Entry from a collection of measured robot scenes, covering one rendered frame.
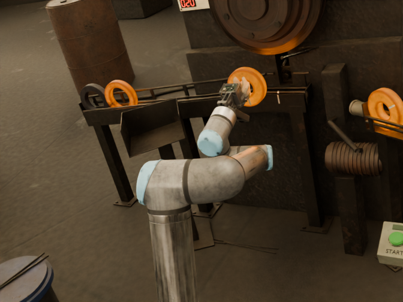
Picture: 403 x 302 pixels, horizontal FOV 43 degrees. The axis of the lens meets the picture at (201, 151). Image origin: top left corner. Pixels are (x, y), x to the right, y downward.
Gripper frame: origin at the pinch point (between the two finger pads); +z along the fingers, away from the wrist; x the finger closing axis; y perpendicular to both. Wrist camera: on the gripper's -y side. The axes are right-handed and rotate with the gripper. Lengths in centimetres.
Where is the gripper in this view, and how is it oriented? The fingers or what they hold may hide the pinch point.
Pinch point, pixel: (245, 82)
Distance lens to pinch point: 202.3
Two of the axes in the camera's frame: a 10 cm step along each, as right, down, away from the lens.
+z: 3.8, -7.3, 5.6
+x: -8.5, -0.4, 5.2
